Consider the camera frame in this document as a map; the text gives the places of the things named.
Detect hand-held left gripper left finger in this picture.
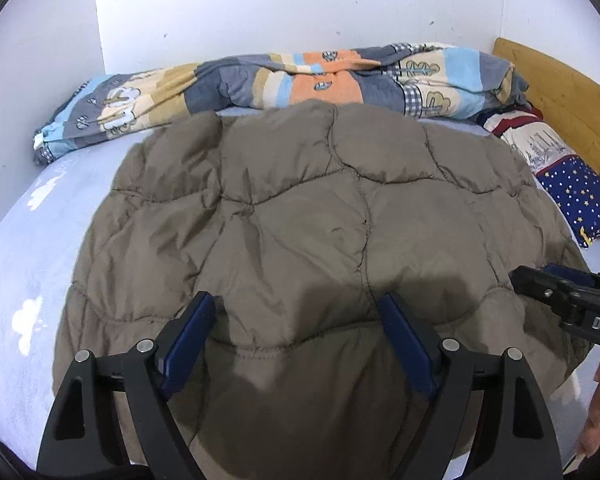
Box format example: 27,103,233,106
36,291,217,480

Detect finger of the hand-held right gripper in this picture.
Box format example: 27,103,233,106
540,263,600,307
509,266,588,326

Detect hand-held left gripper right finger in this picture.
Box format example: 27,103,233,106
380,292,565,480

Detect brown hooded puffer jacket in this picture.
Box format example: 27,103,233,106
52,100,588,480

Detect person's right hand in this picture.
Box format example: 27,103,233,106
577,355,600,458

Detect star-print pillow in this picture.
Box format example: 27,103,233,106
475,105,600,250

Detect wooden headboard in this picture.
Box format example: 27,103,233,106
492,37,600,191

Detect light blue cloud-print bed sheet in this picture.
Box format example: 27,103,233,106
0,105,600,480

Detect patchwork cartoon-print quilt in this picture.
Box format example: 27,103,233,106
32,42,531,166

